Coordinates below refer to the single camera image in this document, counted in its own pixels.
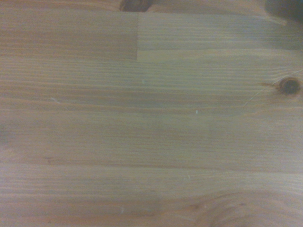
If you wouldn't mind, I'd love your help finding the black Asus laptop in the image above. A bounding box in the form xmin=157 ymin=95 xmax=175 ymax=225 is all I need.
xmin=263 ymin=0 xmax=303 ymax=22

